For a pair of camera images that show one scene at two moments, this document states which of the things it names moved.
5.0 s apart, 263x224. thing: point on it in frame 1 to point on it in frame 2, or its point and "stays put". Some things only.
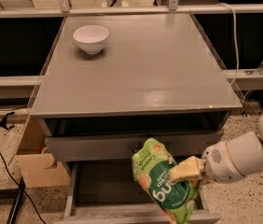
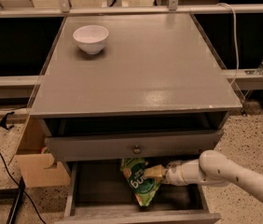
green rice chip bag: [153, 165] to [144, 188]
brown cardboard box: [36, 168] stays put
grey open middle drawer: [107, 192] stays put
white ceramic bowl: [90, 38] stays put
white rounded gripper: [215, 162] to [174, 173]
